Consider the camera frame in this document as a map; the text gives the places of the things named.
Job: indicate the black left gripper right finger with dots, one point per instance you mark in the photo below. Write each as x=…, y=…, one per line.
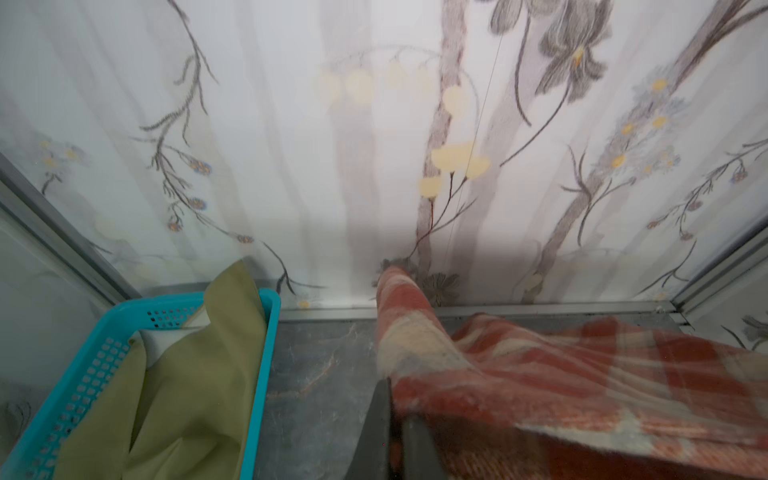
x=421, y=460

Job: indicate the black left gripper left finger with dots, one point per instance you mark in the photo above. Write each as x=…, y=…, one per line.
x=371, y=459

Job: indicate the red plaid wool skirt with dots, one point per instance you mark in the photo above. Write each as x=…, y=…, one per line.
x=605, y=400

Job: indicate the olive green skirt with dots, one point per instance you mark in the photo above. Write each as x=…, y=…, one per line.
x=178, y=407

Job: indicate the teal plastic basket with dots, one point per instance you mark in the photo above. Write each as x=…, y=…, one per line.
x=35, y=454

